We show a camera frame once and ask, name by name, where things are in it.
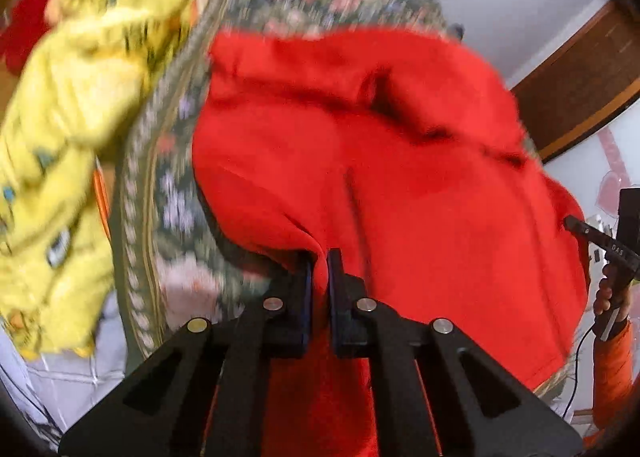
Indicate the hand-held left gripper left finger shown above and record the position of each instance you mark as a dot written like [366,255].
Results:
[302,307]

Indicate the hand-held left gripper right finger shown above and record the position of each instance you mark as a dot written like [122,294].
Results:
[337,307]

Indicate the red zip jacket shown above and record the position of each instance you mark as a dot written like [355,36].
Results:
[400,187]

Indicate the person's right forearm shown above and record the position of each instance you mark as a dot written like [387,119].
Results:
[612,377]

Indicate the person's right hand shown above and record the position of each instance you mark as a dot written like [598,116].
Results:
[604,297]

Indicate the wooden door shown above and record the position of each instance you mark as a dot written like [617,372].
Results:
[575,82]

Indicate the floral bedspread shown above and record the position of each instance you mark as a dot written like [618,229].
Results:
[165,197]

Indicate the white checked sheet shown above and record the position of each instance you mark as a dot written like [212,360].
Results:
[65,387]

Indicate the yellow printed blanket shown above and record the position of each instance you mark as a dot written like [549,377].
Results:
[65,102]

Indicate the red cloth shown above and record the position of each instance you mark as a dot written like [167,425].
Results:
[30,22]

